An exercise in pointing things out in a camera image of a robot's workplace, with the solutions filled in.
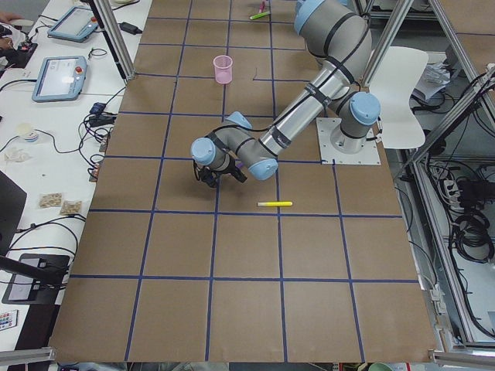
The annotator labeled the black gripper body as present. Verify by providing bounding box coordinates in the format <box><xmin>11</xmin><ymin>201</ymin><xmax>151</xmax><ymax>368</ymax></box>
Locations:
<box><xmin>193</xmin><ymin>156</ymin><xmax>247</xmax><ymax>188</ymax></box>

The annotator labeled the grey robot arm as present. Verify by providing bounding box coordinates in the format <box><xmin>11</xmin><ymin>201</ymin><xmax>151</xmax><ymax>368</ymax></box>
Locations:
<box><xmin>294</xmin><ymin>0</ymin><xmax>372</xmax><ymax>81</ymax></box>
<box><xmin>190</xmin><ymin>91</ymin><xmax>381</xmax><ymax>188</ymax></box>

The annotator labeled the pink mesh cup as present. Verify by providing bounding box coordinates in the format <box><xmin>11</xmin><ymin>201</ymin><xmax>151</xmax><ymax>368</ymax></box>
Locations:
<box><xmin>213</xmin><ymin>55</ymin><xmax>233</xmax><ymax>84</ymax></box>

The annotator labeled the yellow pen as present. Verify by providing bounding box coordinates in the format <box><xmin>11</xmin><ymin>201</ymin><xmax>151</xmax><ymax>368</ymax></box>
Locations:
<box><xmin>257</xmin><ymin>201</ymin><xmax>293</xmax><ymax>207</ymax></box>

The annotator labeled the green pen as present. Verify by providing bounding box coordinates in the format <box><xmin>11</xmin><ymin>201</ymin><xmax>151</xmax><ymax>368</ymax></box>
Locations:
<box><xmin>249</xmin><ymin>11</ymin><xmax>271</xmax><ymax>20</ymax></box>

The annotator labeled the black power adapter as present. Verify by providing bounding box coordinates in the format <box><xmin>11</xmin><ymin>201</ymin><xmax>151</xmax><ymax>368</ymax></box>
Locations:
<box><xmin>119</xmin><ymin>22</ymin><xmax>142</xmax><ymax>35</ymax></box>

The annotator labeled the near teach pendant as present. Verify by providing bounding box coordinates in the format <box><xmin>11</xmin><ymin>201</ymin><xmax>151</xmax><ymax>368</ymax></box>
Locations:
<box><xmin>32</xmin><ymin>56</ymin><xmax>87</xmax><ymax>103</ymax></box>

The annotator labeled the teach pendant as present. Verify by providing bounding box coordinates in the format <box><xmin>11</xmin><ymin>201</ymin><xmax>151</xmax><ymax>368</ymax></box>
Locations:
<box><xmin>32</xmin><ymin>56</ymin><xmax>87</xmax><ymax>103</ymax></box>
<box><xmin>47</xmin><ymin>6</ymin><xmax>98</xmax><ymax>43</ymax></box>

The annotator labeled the white tape roll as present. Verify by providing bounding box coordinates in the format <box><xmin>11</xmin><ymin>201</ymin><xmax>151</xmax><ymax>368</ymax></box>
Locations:
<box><xmin>16</xmin><ymin>123</ymin><xmax>39</xmax><ymax>143</ymax></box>

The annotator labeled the far teach pendant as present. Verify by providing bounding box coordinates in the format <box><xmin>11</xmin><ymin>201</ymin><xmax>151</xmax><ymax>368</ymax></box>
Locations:
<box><xmin>47</xmin><ymin>6</ymin><xmax>98</xmax><ymax>43</ymax></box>

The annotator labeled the black monitor stand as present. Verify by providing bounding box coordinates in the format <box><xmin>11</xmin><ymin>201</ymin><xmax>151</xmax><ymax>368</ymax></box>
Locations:
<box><xmin>1</xmin><ymin>254</ymin><xmax>70</xmax><ymax>305</ymax></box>

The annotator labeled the white chair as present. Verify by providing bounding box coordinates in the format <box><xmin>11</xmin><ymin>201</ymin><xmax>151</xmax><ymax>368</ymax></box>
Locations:
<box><xmin>369</xmin><ymin>46</ymin><xmax>428</xmax><ymax>149</ymax></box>

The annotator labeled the remote control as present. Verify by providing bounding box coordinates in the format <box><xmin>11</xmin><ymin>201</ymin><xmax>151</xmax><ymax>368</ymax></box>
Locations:
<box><xmin>0</xmin><ymin>310</ymin><xmax>19</xmax><ymax>331</ymax></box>

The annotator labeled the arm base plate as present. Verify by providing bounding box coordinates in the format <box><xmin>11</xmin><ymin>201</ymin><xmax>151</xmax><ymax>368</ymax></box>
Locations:
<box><xmin>316</xmin><ymin>117</ymin><xmax>381</xmax><ymax>165</ymax></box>

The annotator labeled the aluminium frame post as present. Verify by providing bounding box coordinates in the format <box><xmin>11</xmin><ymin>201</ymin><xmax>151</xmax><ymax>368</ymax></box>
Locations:
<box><xmin>88</xmin><ymin>0</ymin><xmax>135</xmax><ymax>81</ymax></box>

